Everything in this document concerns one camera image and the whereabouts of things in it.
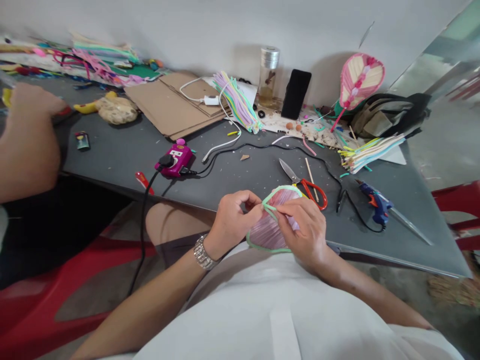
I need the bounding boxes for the bundle of yellow-tipped pipe cleaners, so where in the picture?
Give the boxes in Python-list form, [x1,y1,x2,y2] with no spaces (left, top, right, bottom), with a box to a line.
[337,133,407,176]

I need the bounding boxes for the stack of cardboard sheets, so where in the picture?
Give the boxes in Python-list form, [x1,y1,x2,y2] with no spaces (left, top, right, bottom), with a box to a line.
[123,71,241,142]

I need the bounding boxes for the yellow plush banana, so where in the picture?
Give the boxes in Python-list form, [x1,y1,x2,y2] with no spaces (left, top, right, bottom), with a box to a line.
[72,91,118,115]

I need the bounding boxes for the beige fibre ball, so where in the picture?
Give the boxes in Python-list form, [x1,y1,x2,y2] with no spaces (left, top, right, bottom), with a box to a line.
[96,98,140,126]

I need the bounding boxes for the black rectangular phone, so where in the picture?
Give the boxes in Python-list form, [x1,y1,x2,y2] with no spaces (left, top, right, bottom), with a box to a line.
[280,68,313,121]

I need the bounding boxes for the glass bottle with metal cap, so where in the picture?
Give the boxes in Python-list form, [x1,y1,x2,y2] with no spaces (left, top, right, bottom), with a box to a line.
[257,45,281,108]

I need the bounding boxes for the red screwdriver handle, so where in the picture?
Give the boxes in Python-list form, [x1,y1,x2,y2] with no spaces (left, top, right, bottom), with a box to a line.
[134,171,155,196]

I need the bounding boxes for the straw broom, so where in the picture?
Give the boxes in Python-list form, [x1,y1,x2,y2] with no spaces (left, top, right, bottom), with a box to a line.
[426,274,480,311]

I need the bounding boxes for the white paper sheet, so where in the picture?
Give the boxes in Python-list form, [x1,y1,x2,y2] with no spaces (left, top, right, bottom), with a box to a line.
[381,143,408,166]

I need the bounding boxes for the dark fabric bag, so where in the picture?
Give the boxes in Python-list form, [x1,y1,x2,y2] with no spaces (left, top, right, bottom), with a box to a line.
[347,92,433,140]

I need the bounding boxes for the pile of colourful craft materials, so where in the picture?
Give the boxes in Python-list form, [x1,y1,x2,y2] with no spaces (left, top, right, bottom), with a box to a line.
[0,30,177,91]

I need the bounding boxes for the pink woven fan on stick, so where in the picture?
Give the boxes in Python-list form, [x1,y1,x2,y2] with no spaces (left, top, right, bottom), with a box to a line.
[329,52,387,133]

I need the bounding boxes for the red plastic chair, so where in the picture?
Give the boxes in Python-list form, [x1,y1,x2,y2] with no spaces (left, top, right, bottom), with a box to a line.
[0,234,160,360]
[430,179,480,253]

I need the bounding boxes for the black plug with cable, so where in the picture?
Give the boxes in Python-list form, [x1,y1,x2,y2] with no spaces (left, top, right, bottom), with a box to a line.
[127,155,175,297]

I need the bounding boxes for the person's legs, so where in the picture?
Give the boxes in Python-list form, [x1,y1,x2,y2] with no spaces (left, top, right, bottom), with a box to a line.
[145,201,217,269]

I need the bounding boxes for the clear glue stick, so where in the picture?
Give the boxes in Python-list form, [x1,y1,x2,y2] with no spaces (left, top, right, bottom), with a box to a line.
[388,206,435,247]

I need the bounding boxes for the red-handled scissors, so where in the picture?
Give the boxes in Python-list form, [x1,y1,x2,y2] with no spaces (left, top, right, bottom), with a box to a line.
[278,157,328,211]

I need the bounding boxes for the black glue gun cable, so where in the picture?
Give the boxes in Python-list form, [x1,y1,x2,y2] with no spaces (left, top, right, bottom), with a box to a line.
[228,141,387,233]

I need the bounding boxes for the blue hot glue gun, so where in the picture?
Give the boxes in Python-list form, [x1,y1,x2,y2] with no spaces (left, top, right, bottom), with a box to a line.
[354,179,395,226]

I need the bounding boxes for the person's body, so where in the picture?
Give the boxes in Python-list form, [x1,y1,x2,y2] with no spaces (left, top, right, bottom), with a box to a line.
[133,245,468,360]

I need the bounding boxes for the magenta power strip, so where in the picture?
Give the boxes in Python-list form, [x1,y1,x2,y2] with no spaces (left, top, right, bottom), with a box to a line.
[154,139,196,179]

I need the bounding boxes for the small dark lighter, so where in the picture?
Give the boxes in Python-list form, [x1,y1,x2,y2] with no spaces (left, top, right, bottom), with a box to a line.
[74,130,92,152]

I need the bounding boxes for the white charger with cable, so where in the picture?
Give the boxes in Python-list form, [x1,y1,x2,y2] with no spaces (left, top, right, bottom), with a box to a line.
[179,76,243,164]

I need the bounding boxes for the thin wooden stick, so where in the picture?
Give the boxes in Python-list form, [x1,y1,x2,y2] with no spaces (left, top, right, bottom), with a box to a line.
[304,157,320,203]

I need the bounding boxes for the person's right hand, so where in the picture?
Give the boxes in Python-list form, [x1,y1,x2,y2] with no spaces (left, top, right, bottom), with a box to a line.
[274,198,332,268]

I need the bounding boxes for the pink woven fan green rim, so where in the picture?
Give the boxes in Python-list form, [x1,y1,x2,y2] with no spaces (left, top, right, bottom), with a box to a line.
[245,184,305,254]

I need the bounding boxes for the bundle of pastel pipe cleaners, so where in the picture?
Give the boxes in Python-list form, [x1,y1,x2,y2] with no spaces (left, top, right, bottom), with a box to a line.
[211,71,264,135]

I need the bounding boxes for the person's left hand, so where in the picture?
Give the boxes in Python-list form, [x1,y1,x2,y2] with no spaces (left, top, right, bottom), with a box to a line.
[207,189,266,257]

